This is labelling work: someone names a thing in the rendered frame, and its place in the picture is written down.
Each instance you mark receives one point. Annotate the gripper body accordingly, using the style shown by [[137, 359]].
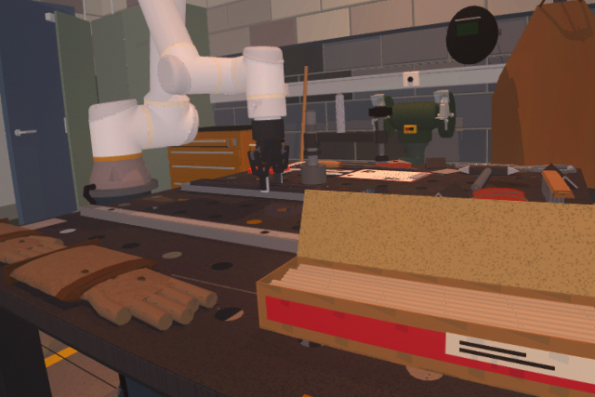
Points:
[[268, 134]]

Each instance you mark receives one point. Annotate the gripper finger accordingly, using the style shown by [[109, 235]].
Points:
[[263, 169], [283, 160]]

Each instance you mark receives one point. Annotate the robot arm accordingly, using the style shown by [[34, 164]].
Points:
[[169, 76]]

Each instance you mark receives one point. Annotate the grey hold-down pillar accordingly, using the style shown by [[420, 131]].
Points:
[[313, 169]]

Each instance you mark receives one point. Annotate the black star knob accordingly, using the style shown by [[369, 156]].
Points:
[[379, 112]]

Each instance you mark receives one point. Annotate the grey pointed metal bar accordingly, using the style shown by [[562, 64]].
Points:
[[488, 169]]

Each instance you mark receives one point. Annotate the wooden stick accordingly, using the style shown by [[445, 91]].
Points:
[[305, 109]]

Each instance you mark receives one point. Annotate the orange drawer cabinet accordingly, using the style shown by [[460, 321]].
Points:
[[204, 157]]

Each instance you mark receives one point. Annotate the white and red paper sheet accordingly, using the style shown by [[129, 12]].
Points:
[[388, 175]]

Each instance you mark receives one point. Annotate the green bench grinder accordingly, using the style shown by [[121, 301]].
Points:
[[418, 123]]

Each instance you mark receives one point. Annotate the green metal cabinet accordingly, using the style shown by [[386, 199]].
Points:
[[111, 67]]

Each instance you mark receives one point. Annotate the black hook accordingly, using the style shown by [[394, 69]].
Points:
[[88, 192]]

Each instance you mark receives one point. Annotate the cardboard welding rod box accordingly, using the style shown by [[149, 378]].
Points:
[[432, 285]]

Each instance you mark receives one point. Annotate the grey metal cylinder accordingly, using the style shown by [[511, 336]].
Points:
[[481, 178]]

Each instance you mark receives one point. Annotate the black welding helmet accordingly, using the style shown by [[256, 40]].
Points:
[[472, 34]]

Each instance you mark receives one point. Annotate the blue door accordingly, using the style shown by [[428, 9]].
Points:
[[37, 113]]

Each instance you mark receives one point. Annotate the brown leather apron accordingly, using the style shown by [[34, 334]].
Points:
[[544, 99]]

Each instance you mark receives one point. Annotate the grey metal rail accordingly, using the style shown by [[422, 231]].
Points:
[[186, 222], [223, 190]]

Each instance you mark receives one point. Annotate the grey wall conduit rail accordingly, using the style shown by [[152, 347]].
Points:
[[372, 81]]

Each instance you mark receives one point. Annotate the white wall socket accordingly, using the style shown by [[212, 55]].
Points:
[[410, 79]]

